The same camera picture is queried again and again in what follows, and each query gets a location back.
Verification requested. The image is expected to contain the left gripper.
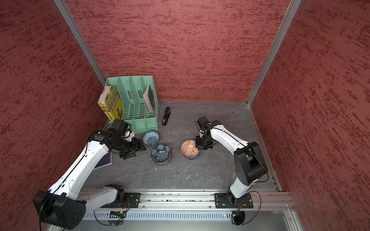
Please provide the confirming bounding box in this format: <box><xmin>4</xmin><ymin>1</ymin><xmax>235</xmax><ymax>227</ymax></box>
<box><xmin>112</xmin><ymin>137</ymin><xmax>146</xmax><ymax>159</ymax></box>

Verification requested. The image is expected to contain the orange white pattern bowl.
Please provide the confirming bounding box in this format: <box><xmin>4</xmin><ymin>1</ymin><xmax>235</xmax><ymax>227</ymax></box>
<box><xmin>181</xmin><ymin>140</ymin><xmax>200</xmax><ymax>157</ymax></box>

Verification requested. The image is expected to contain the blue floral rimmed bowl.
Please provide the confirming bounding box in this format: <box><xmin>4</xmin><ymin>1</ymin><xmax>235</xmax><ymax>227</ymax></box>
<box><xmin>142</xmin><ymin>130</ymin><xmax>160</xmax><ymax>146</ymax></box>

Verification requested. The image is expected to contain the dark flower-shaped bowl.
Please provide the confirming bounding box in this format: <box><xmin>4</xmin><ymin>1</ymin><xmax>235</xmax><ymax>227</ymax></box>
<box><xmin>151</xmin><ymin>144</ymin><xmax>172</xmax><ymax>162</ymax></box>

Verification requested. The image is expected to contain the pink striped bowl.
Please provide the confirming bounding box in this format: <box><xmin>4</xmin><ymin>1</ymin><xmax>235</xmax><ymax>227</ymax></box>
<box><xmin>154</xmin><ymin>160</ymin><xmax>171</xmax><ymax>166</ymax></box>

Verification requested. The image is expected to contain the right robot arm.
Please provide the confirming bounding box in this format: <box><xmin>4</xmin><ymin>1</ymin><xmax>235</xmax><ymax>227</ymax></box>
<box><xmin>196</xmin><ymin>116</ymin><xmax>268</xmax><ymax>200</ymax></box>

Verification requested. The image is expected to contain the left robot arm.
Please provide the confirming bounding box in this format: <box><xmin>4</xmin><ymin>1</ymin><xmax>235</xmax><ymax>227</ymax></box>
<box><xmin>33</xmin><ymin>130</ymin><xmax>146</xmax><ymax>230</ymax></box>

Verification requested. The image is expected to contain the blue swirl pattern bowl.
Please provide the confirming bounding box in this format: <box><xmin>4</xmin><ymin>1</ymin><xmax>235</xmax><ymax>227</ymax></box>
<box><xmin>184</xmin><ymin>155</ymin><xmax>200</xmax><ymax>160</ymax></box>

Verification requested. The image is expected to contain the dark blue book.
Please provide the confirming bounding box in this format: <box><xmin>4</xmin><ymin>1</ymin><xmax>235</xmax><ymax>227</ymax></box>
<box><xmin>94</xmin><ymin>153</ymin><xmax>112</xmax><ymax>169</ymax></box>

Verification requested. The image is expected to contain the black stapler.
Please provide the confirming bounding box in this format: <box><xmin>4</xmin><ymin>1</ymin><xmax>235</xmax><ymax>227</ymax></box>
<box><xmin>161</xmin><ymin>107</ymin><xmax>171</xmax><ymax>126</ymax></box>

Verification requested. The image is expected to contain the yellow book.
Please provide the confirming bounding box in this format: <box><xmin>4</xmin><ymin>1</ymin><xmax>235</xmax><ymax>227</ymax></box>
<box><xmin>97</xmin><ymin>86</ymin><xmax>124</xmax><ymax>122</ymax></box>

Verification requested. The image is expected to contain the green plastic desk organizer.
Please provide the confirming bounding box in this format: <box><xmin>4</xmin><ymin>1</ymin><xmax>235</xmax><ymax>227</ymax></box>
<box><xmin>106</xmin><ymin>76</ymin><xmax>159</xmax><ymax>134</ymax></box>

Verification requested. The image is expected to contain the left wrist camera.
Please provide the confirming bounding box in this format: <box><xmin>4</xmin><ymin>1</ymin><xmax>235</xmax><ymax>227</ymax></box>
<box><xmin>108</xmin><ymin>119</ymin><xmax>135</xmax><ymax>141</ymax></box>

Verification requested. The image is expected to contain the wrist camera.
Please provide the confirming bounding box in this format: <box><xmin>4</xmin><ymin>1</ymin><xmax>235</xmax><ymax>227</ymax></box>
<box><xmin>195</xmin><ymin>116</ymin><xmax>210</xmax><ymax>134</ymax></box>
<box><xmin>108</xmin><ymin>119</ymin><xmax>135</xmax><ymax>141</ymax></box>

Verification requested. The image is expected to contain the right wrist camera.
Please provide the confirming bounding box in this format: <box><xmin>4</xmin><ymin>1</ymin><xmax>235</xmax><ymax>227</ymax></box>
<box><xmin>195</xmin><ymin>116</ymin><xmax>210</xmax><ymax>134</ymax></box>

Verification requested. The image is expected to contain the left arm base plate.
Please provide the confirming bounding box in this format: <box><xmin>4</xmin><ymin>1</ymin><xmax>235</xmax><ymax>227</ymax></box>
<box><xmin>112</xmin><ymin>193</ymin><xmax>141</xmax><ymax>209</ymax></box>

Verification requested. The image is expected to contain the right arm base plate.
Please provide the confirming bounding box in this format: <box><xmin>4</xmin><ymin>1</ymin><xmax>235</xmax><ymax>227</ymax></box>
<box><xmin>214</xmin><ymin>193</ymin><xmax>254</xmax><ymax>209</ymax></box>

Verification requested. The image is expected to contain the aluminium mounting rail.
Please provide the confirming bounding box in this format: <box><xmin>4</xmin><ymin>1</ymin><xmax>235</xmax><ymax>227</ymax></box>
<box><xmin>77</xmin><ymin>189</ymin><xmax>293</xmax><ymax>211</ymax></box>

